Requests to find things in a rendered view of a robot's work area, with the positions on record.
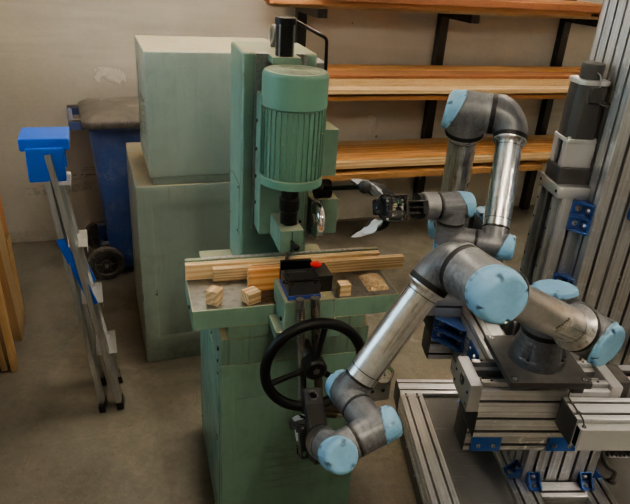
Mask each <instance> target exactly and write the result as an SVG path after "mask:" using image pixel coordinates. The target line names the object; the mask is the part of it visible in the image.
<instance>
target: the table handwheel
mask: <svg viewBox="0 0 630 504"><path fill-rule="evenodd" d="M315 329H321V332H320V336H319V340H318V343H317V346H316V349H315V351H314V348H313V346H312V344H311V342H310V340H309V339H305V342H306V343H305V344H306V345H305V346H306V347H305V349H304V351H303V353H302V356H303V359H302V362H301V365H302V367H301V368H299V369H297V370H295V371H292V372H290V373H288V374H285V375H283V376H280V377H278V378H275V379H273V380H271V375H270V370H271V365H272V362H273V359H274V357H275V355H276V354H277V352H278V351H279V350H280V348H281V347H282V346H283V345H284V344H285V343H287V342H288V341H289V340H290V339H292V338H293V337H295V336H297V335H299V334H301V333H304V332H307V331H310V330H315ZM328 329H331V330H335V331H338V332H340V333H342V334H344V335H346V336H347V337H348V338H349V339H350V340H351V341H352V343H353V345H354V347H355V350H356V355H357V354H358V352H359V351H360V350H361V348H362V347H363V345H364V344H365V343H364V341H363V339H362V337H361V336H360V334H359V333H358V332H357V331H356V330H355V329H354V328H353V327H352V326H350V325H348V324H347V323H345V322H343V321H340V320H337V319H332V318H313V319H308V320H304V321H301V322H298V323H296V324H294V325H292V326H290V327H288V328H287V329H285V330H284V331H282V332H281V333H280V334H279V335H278V336H277V337H276V338H275V339H274V340H273V341H272V342H271V343H270V345H269V346H268V347H267V349H266V351H265V353H264V355H263V357H262V360H261V364H260V372H259V373H260V382H261V385H262V388H263V390H264V392H265V393H266V395H267V396H268V397H269V398H270V399H271V400H272V401H273V402H274V403H276V404H277V405H279V406H281V407H283V408H286V409H289V410H293V411H303V406H302V403H303V402H302V401H299V400H293V399H290V398H287V397H285V396H283V395H282V394H280V393H279V392H278V391H277V390H276V389H275V387H274V386H275V385H277V384H280V383H282V382H284V381H287V380H289V379H292V378H294V377H297V376H300V375H302V374H305V375H306V377H307V378H309V379H311V380H317V379H320V378H321V377H323V376H324V377H326V378H328V377H329V376H330V375H331V373H330V372H329V371H327V365H326V363H325V361H324V359H323V357H322V355H321V352H322V349H323V345H324V341H325V338H326V335H327V331H328ZM323 403H324V408H325V407H328V406H330V405H333V403H332V402H331V400H330V397H329V395H327V396H325V397H323Z"/></svg>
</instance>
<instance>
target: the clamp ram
mask: <svg viewBox="0 0 630 504"><path fill-rule="evenodd" d="M311 262H312V260H311V259H310V258H308V259H293V260H280V271H279V279H281V270H284V269H286V270H293V269H307V268H311V265H310V263H311Z"/></svg>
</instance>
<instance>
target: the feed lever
mask: <svg viewBox="0 0 630 504"><path fill-rule="evenodd" d="M357 189H359V190H360V192H362V193H368V192H370V190H371V189H372V184H371V182H370V181H369V180H366V179H364V180H361V181H360V182H359V184H352V185H337V186H332V182H331V180H330V179H322V184H321V186H320V187H318V188H316V189H314V190H312V192H313V196H314V198H315V199H320V198H330V197H331V196H332V191H334V190H357Z"/></svg>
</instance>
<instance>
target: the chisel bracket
mask: <svg viewBox="0 0 630 504"><path fill-rule="evenodd" d="M270 234H271V236H272V238H273V240H274V242H275V244H276V246H277V248H278V250H279V252H280V253H287V252H302V251H303V244H304V243H303V239H304V230H303V228H302V226H301V225H300V223H299V222H298V220H297V224H295V225H291V226H288V225H283V224H281V223H280V213H271V215H270ZM291 240H293V241H294V242H295V244H298V245H299V246H300V249H299V250H298V251H294V250H293V245H292V244H291V243H290V241H291Z"/></svg>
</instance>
